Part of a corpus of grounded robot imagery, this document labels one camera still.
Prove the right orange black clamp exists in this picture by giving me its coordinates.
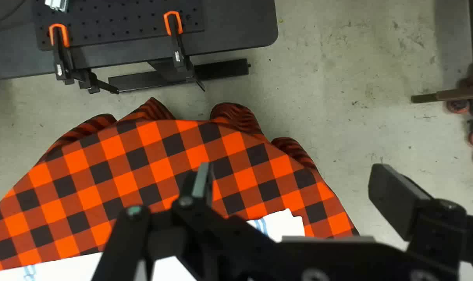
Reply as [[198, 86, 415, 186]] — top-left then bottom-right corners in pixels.
[[162, 9, 204, 90]]

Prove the left orange black clamp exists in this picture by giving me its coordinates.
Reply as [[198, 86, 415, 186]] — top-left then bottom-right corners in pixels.
[[48, 23, 117, 94]]

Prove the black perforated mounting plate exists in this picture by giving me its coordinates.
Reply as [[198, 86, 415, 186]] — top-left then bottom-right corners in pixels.
[[31, 0, 204, 50]]

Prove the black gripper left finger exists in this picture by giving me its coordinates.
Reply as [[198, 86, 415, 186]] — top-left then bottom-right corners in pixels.
[[176, 162, 212, 208]]

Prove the white towel with blue stripes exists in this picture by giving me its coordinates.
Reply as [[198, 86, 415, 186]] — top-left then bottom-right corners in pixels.
[[0, 209, 304, 281]]

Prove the orange black checkered tablecloth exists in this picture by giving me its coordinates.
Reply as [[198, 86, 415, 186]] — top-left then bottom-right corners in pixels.
[[0, 98, 357, 270]]

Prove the orange black clamp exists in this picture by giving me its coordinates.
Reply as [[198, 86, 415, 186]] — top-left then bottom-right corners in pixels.
[[162, 9, 204, 90], [48, 23, 117, 94]]

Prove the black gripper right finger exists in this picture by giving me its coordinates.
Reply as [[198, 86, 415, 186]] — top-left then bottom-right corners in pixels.
[[368, 164, 463, 240]]

